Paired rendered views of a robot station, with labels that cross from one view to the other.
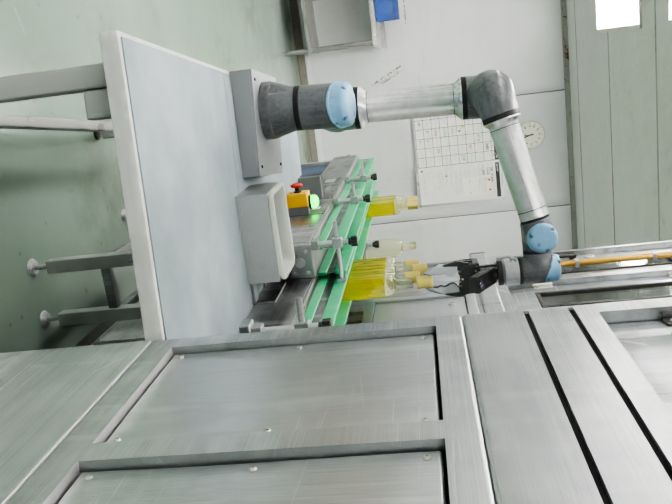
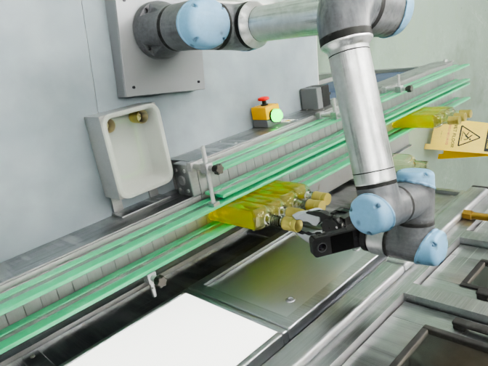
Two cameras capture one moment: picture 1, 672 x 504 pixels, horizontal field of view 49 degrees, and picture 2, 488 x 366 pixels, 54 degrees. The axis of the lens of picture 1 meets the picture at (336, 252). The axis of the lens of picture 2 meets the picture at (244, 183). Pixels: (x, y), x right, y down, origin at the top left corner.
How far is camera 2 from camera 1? 1.36 m
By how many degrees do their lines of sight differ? 38
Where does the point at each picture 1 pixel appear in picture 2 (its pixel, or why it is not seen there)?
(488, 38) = not seen: outside the picture
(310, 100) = (167, 20)
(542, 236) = (363, 213)
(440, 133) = not seen: outside the picture
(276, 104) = (144, 25)
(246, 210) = (91, 130)
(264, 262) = (109, 180)
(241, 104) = (112, 26)
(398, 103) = (274, 19)
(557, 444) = not seen: outside the picture
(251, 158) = (120, 79)
